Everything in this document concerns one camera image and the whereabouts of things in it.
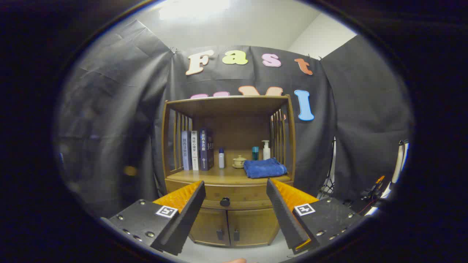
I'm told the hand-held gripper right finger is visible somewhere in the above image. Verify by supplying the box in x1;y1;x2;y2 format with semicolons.
266;178;362;255

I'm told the black device with orange tip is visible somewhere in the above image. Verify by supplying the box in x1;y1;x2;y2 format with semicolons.
344;175;388;216

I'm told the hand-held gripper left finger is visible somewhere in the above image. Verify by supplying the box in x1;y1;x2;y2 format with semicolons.
101;180;206;256

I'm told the wooden cabinet door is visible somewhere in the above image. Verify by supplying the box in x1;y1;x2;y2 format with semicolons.
227;208;280;248
188;208;231;247

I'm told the black tripod stand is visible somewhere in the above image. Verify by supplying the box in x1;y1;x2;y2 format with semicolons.
318;137;337;199

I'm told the black backdrop cloth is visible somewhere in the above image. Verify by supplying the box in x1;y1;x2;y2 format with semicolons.
55;18;415;220

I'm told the wooden drawer with black knob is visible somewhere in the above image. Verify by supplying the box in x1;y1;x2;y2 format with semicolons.
165;182;294;211

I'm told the wooden countertop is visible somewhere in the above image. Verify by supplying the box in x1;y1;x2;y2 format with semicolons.
166;166;293;185

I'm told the dark blue book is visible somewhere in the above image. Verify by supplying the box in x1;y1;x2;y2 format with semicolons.
199;128;215;171

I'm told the white book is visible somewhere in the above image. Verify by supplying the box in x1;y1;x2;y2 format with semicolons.
191;130;200;171

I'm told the blue folded towel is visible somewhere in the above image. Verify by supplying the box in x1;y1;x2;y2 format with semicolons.
243;158;288;179

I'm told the light blue book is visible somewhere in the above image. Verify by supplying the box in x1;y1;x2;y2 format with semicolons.
181;130;192;171

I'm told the wooden cabinet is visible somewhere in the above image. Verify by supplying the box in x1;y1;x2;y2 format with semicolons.
161;95;297;249

